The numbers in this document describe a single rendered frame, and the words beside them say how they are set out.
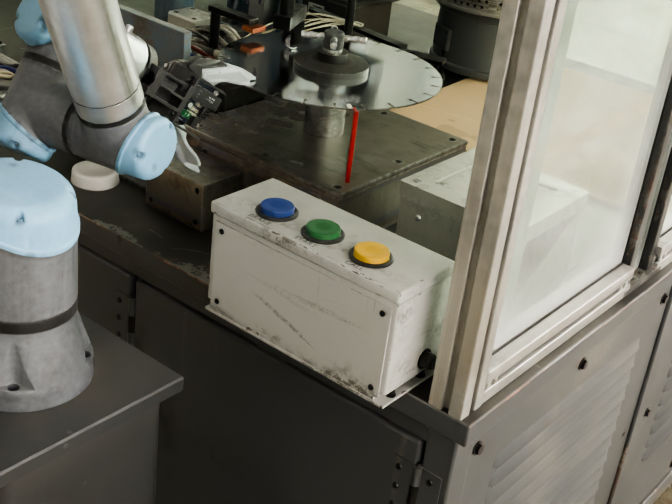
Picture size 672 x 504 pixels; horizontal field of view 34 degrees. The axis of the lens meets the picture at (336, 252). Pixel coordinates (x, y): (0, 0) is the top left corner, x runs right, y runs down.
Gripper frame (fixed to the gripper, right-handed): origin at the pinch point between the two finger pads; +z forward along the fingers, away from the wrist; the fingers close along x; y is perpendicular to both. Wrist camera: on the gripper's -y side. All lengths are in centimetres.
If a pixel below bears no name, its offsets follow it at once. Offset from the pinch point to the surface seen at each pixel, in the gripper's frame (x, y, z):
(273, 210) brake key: -5.5, 28.2, -11.6
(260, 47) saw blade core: 12.6, -10.6, 7.6
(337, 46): 17.9, 1.9, 9.1
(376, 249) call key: -2.9, 41.1, -7.8
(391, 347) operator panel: -11.0, 48.1, -5.5
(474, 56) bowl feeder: 38, -27, 71
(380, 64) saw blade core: 19.7, 2.4, 18.2
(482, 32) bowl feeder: 42, -26, 69
